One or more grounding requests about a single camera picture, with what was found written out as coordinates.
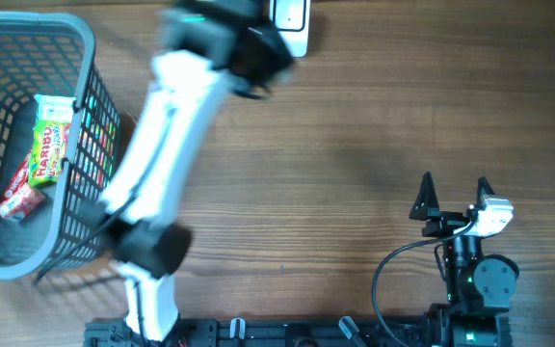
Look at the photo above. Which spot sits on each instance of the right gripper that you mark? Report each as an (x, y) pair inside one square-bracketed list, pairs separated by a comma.
[(427, 206)]

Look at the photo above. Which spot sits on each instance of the green Haribo gummy bag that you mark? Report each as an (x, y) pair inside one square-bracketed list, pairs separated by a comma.
[(48, 150)]

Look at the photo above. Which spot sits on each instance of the small red white box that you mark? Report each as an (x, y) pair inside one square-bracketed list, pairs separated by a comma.
[(21, 203)]

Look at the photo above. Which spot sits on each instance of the mint Zappy wipes pack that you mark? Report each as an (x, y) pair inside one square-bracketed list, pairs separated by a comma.
[(55, 108)]

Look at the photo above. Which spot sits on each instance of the red Nescafe coffee stick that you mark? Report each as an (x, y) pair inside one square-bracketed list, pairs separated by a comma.
[(19, 178)]

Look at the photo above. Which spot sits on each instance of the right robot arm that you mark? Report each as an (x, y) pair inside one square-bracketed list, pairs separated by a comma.
[(479, 287)]

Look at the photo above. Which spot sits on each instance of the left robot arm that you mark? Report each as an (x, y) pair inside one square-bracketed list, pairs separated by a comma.
[(209, 50)]

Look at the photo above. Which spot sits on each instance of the white barcode scanner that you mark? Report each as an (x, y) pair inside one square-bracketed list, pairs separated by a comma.
[(292, 19)]

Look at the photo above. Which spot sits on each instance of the grey plastic mesh basket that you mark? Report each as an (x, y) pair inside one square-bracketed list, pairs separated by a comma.
[(53, 54)]

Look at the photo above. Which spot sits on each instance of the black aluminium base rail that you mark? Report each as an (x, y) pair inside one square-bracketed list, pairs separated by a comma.
[(412, 330)]

